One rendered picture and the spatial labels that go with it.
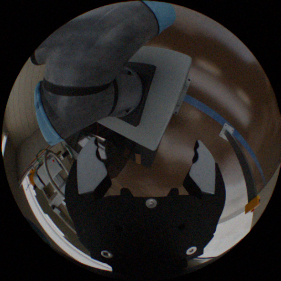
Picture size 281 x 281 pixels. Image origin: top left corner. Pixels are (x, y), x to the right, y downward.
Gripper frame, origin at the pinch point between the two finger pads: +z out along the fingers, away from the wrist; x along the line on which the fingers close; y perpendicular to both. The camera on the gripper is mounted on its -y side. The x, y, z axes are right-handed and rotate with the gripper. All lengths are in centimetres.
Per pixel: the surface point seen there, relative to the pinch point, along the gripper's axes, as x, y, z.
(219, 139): 103, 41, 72
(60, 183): -158, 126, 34
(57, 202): -166, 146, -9
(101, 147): -43, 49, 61
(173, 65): 7.6, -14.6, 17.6
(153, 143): 3.3, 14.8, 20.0
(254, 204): 65, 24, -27
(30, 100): -556, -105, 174
